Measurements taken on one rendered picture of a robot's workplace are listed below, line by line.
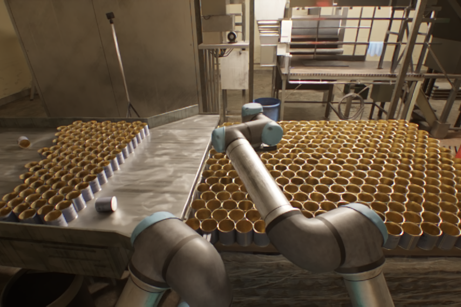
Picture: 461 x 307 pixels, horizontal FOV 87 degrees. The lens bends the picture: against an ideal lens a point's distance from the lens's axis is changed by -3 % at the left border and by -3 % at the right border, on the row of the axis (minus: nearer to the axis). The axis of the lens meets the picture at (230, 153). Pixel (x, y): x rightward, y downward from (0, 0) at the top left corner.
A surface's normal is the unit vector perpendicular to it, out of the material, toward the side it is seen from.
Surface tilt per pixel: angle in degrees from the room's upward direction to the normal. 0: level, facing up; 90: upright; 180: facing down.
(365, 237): 48
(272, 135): 89
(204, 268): 42
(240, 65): 90
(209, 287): 59
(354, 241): 53
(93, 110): 90
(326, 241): 35
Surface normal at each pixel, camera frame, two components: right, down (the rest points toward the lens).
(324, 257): -0.03, 0.12
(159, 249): -0.47, -0.40
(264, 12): -0.09, 0.63
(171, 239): -0.16, -0.78
